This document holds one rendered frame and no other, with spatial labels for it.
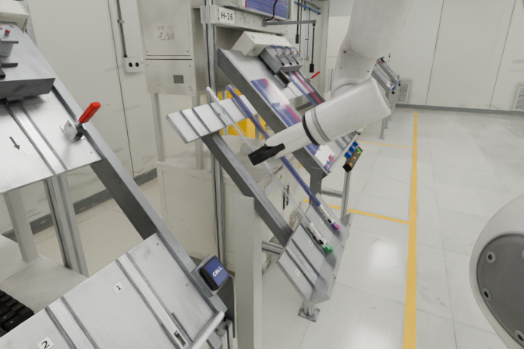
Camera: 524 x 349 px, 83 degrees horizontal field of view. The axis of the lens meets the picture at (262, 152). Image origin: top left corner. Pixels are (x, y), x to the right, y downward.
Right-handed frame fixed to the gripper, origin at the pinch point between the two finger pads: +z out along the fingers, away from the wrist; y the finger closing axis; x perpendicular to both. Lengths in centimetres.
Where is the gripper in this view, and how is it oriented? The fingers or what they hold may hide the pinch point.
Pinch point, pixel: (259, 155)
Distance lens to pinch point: 73.8
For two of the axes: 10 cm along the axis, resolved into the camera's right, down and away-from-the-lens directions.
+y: -4.0, 2.9, -8.7
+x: 4.8, 8.8, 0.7
